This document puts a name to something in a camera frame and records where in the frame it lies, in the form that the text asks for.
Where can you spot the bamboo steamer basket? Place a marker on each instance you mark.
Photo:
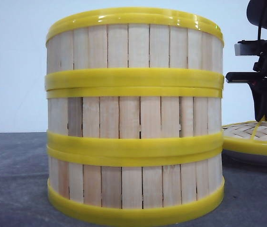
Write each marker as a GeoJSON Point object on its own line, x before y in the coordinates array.
{"type": "Point", "coordinates": [135, 182]}
{"type": "Point", "coordinates": [132, 130]}
{"type": "Point", "coordinates": [134, 52]}

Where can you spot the woven bamboo steamer lid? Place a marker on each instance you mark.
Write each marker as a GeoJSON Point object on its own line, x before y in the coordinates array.
{"type": "Point", "coordinates": [246, 137]}

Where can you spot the white plate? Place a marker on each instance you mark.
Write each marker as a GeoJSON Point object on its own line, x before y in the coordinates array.
{"type": "Point", "coordinates": [254, 159]}

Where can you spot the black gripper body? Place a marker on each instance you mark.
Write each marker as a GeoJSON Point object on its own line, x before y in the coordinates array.
{"type": "Point", "coordinates": [257, 79]}

